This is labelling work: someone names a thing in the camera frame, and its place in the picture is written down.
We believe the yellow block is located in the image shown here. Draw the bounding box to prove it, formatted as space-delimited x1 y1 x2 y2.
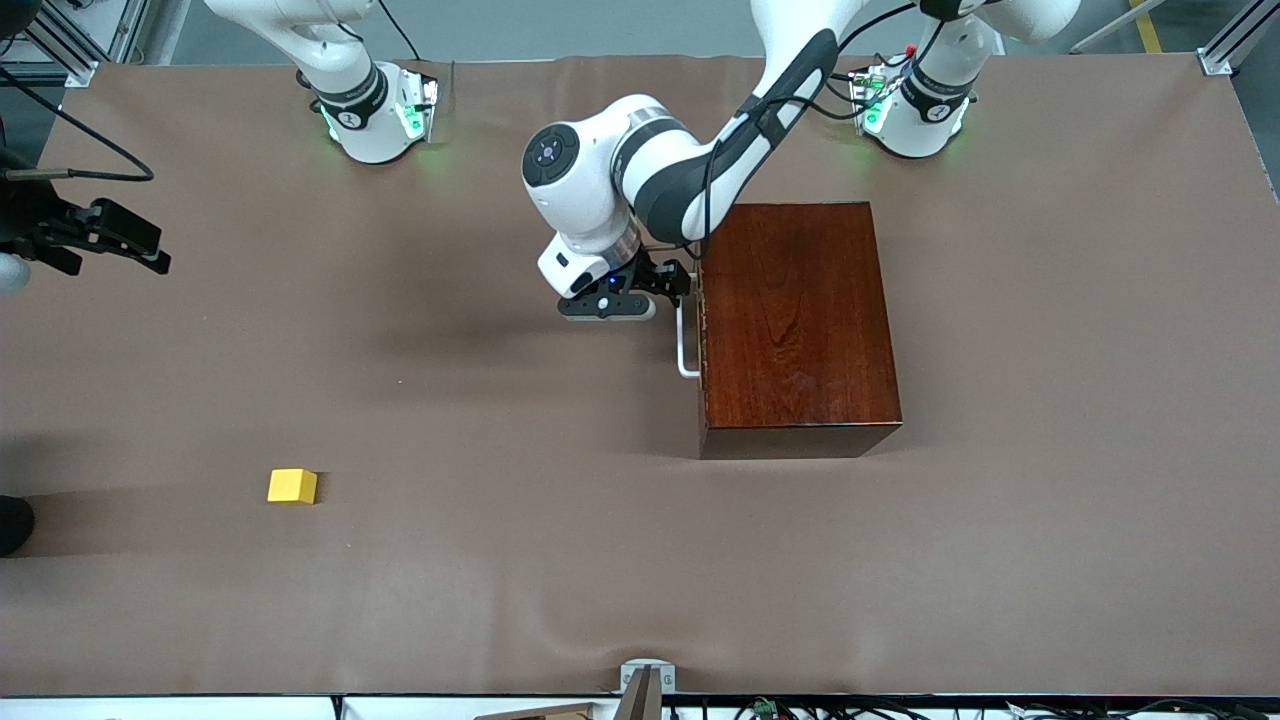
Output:
267 468 319 505

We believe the dark brown wooden cabinet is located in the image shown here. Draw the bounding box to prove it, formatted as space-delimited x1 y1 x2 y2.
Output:
695 202 904 461

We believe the black round object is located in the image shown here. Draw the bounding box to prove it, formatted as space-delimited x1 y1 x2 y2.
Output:
0 495 36 558

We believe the brown table cover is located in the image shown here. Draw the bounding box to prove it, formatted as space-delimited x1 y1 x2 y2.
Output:
0 55 1280 698

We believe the light wooden plank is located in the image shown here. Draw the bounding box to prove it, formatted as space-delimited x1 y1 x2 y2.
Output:
475 703 597 720

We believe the yellow floor tape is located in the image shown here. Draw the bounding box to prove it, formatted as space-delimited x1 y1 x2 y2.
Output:
1128 0 1167 54

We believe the aluminium extrusion bar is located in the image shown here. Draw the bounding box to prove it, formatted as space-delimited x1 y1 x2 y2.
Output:
1200 0 1280 77

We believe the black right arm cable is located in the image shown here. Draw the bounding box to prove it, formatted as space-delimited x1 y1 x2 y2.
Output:
0 65 154 181

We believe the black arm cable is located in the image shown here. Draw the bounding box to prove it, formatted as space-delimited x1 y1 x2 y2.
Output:
0 65 154 181
690 0 946 263

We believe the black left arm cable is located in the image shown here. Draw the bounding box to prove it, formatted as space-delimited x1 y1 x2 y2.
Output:
690 0 946 263

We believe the aluminium frame structure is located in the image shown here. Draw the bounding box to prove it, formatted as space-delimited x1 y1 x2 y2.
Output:
0 0 151 87

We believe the silver arm base connector bracket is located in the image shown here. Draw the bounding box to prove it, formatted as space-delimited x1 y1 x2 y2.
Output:
398 68 441 143
848 66 893 137

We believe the black right base cable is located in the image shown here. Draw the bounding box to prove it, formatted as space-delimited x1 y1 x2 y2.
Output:
375 0 423 63

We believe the silver metal bracket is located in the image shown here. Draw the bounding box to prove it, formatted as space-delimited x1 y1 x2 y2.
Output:
620 659 677 694

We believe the grey metal post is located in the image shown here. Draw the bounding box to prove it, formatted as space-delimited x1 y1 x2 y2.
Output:
612 668 663 720

